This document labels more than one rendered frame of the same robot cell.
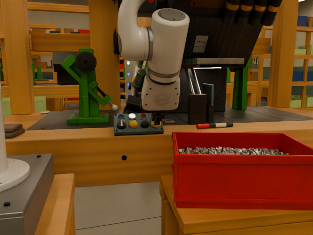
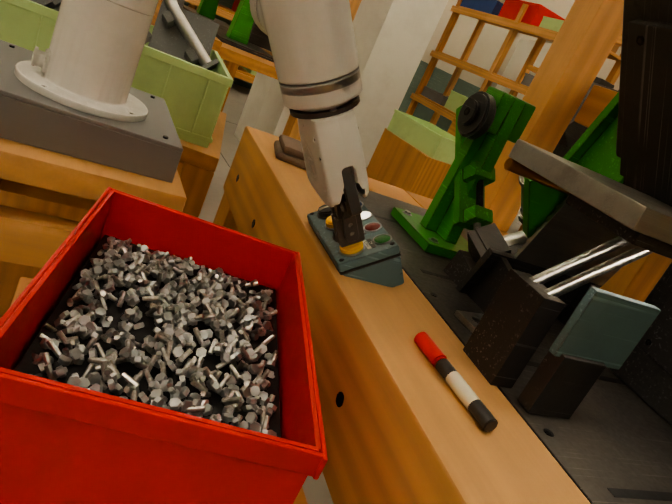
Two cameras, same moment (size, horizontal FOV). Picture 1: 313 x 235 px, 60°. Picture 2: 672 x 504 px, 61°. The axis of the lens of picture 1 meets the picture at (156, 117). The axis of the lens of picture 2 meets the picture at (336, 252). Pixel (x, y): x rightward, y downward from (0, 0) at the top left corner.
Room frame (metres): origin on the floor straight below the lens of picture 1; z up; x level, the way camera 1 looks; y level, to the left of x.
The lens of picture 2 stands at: (0.60, -0.62, 1.15)
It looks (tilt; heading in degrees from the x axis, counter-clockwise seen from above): 20 degrees down; 72
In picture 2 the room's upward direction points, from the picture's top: 25 degrees clockwise
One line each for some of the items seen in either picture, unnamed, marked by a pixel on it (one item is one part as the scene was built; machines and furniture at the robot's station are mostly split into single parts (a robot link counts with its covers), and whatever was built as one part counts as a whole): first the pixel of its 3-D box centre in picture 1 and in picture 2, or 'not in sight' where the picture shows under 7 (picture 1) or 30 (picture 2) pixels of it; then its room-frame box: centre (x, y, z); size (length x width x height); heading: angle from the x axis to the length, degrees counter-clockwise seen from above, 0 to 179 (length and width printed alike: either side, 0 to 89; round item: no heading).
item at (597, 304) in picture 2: (207, 102); (586, 356); (1.02, -0.19, 0.97); 0.10 x 0.02 x 0.14; 10
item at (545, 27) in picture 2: not in sight; (490, 101); (3.63, 5.89, 1.13); 2.48 x 0.54 x 2.27; 106
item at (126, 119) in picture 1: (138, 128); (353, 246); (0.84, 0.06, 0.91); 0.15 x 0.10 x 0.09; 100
